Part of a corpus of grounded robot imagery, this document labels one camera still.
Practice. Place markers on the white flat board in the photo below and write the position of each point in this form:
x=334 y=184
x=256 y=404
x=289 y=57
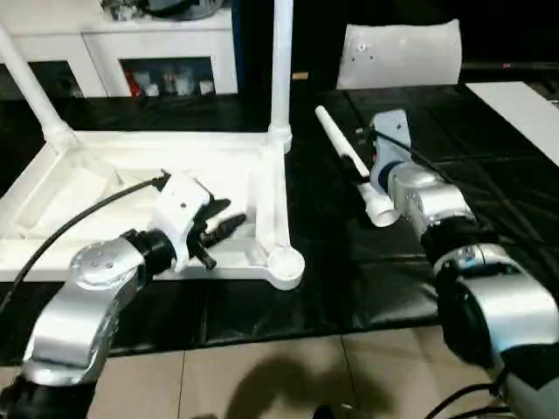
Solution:
x=519 y=118

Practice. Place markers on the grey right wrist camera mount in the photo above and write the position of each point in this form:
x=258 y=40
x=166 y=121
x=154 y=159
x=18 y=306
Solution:
x=393 y=144

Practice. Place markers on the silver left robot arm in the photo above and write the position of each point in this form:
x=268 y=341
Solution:
x=87 y=297

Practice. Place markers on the white plastic seat panel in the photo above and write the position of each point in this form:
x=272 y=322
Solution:
x=402 y=54

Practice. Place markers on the white cabinet with glass doors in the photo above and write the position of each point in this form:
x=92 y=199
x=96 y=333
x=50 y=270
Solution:
x=109 y=43

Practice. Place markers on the black rod with red mark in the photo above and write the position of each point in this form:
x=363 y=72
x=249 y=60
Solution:
x=515 y=66

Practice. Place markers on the dark helmet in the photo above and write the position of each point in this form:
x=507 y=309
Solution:
x=183 y=8

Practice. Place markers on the black cabinet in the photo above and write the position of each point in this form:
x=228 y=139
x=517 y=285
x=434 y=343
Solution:
x=314 y=39

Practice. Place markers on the white plastic table leg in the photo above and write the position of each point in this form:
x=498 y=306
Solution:
x=281 y=65
x=338 y=135
x=35 y=87

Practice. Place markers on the white plastic table top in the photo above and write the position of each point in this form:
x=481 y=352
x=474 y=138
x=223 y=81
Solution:
x=109 y=174

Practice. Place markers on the small gold label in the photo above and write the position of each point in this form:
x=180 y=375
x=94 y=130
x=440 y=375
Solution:
x=298 y=75

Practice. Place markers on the black table mat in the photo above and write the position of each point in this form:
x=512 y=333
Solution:
x=480 y=153

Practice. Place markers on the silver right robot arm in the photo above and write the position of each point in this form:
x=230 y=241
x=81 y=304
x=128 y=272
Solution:
x=436 y=205

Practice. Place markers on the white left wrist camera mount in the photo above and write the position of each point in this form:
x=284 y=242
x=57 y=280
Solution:
x=179 y=205

